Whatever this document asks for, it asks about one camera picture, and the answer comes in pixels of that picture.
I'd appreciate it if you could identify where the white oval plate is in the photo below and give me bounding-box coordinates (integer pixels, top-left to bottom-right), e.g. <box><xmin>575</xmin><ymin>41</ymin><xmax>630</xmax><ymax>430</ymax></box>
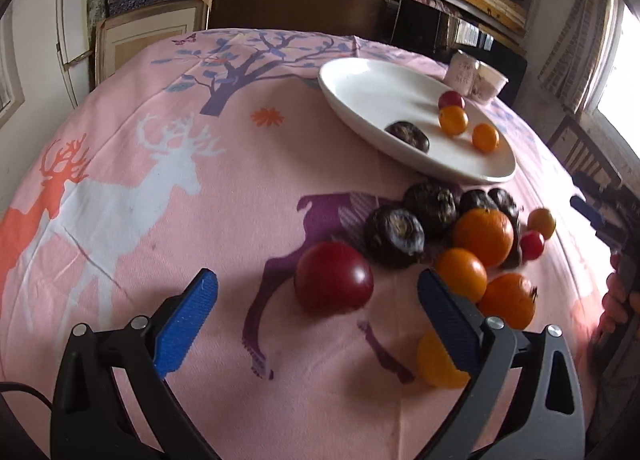
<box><xmin>318</xmin><ymin>58</ymin><xmax>517</xmax><ymax>185</ymax></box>

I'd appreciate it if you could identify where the patterned curtain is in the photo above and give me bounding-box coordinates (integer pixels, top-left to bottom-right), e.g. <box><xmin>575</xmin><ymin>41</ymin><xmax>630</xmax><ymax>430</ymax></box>
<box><xmin>537</xmin><ymin>0</ymin><xmax>626</xmax><ymax>113</ymax></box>

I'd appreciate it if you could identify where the white drink can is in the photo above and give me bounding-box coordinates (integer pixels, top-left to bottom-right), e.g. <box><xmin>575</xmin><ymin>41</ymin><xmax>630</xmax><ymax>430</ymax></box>
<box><xmin>447</xmin><ymin>51</ymin><xmax>480</xmax><ymax>91</ymax></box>

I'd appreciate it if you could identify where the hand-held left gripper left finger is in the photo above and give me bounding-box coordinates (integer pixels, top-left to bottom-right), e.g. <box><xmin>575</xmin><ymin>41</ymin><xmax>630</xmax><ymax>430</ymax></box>
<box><xmin>50</xmin><ymin>267</ymin><xmax>221</xmax><ymax>460</ymax></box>

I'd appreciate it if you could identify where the black flat panel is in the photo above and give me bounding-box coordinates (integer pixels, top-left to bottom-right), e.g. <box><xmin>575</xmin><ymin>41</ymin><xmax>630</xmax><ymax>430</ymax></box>
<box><xmin>395</xmin><ymin>0</ymin><xmax>528</xmax><ymax>71</ymax></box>

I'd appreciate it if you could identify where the dark wooden chair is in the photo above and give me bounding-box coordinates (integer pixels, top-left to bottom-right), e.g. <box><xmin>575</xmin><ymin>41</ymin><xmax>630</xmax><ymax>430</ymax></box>
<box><xmin>547</xmin><ymin>114</ymin><xmax>623</xmax><ymax>186</ymax></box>

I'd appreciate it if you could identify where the white door panel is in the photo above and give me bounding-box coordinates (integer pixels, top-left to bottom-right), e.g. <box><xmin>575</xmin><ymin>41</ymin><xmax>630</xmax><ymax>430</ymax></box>
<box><xmin>55</xmin><ymin>0</ymin><xmax>96</xmax><ymax>111</ymax></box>

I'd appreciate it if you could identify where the white plastic cup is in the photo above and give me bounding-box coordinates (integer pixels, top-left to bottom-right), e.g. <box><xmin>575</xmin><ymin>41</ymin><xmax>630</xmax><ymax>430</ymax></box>
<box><xmin>470</xmin><ymin>62</ymin><xmax>509</xmax><ymax>103</ymax></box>

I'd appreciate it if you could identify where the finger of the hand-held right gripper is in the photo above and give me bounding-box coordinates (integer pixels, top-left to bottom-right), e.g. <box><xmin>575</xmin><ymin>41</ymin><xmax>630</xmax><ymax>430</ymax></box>
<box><xmin>572</xmin><ymin>171</ymin><xmax>621</xmax><ymax>196</ymax></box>
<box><xmin>570</xmin><ymin>195</ymin><xmax>608</xmax><ymax>232</ymax></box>

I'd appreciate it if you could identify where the black cable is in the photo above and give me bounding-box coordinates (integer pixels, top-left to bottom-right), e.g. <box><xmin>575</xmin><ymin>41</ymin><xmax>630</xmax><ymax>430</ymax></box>
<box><xmin>0</xmin><ymin>382</ymin><xmax>53</xmax><ymax>411</ymax></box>

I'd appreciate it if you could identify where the pink deer print tablecloth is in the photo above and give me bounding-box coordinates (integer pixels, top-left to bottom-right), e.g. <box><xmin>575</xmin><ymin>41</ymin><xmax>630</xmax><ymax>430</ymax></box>
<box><xmin>0</xmin><ymin>29</ymin><xmax>616</xmax><ymax>460</ymax></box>

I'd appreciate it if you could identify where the window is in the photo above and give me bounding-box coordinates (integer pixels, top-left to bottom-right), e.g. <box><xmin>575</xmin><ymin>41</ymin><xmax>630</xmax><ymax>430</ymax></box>
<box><xmin>585</xmin><ymin>0</ymin><xmax>640</xmax><ymax>126</ymax></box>

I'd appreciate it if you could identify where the brown wooden board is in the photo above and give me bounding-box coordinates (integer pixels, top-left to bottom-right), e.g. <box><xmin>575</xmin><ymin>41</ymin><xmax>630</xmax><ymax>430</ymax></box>
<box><xmin>207</xmin><ymin>0</ymin><xmax>396</xmax><ymax>46</ymax></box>

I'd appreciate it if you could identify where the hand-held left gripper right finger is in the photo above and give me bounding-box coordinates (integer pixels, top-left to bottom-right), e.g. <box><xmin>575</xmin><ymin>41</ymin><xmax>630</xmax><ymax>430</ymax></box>
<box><xmin>417</xmin><ymin>267</ymin><xmax>586</xmax><ymax>460</ymax></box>

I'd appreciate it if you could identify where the small orange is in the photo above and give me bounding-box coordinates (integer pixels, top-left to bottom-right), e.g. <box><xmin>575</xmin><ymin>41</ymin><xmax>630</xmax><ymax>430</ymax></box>
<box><xmin>527</xmin><ymin>208</ymin><xmax>557</xmax><ymax>241</ymax></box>
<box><xmin>472</xmin><ymin>123</ymin><xmax>500</xmax><ymax>154</ymax></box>
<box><xmin>434</xmin><ymin>247</ymin><xmax>488</xmax><ymax>303</ymax></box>
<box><xmin>416</xmin><ymin>330</ymin><xmax>471</xmax><ymax>389</ymax></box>
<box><xmin>438</xmin><ymin>106</ymin><xmax>470</xmax><ymax>137</ymax></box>

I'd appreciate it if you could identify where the framed picture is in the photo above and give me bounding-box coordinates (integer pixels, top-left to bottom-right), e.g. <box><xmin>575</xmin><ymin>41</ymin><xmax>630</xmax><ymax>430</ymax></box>
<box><xmin>95</xmin><ymin>0</ymin><xmax>213</xmax><ymax>86</ymax></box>

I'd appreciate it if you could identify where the person's right hand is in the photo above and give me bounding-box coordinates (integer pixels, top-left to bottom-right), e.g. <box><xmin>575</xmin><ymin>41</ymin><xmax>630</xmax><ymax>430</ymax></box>
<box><xmin>595</xmin><ymin>270</ymin><xmax>633</xmax><ymax>341</ymax></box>

